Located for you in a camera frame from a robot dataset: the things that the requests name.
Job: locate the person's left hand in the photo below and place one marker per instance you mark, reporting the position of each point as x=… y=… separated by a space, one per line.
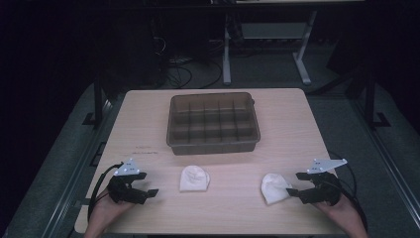
x=105 y=210

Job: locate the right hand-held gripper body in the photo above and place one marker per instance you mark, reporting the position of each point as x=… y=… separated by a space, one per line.
x=325 y=191

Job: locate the aluminium frame rail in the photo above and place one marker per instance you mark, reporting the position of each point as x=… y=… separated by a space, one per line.
x=389 y=165
x=71 y=188

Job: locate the person's right hand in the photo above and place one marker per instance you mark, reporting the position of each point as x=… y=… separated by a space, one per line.
x=343 y=211

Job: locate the black metal stand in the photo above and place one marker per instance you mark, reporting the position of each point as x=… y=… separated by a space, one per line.
x=369 y=99
x=98 y=99

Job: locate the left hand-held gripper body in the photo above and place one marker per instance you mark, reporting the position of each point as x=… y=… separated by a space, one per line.
x=124 y=193

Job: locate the brown divided storage box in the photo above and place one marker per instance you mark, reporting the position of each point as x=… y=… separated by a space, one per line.
x=213 y=124

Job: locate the grey panel under desk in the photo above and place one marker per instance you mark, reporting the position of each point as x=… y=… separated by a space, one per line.
x=274 y=30

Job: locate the white sock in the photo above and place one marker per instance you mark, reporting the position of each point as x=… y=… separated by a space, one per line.
x=273 y=189
x=194 y=179

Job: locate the white-legged desk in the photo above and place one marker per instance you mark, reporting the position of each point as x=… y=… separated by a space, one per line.
x=226 y=66

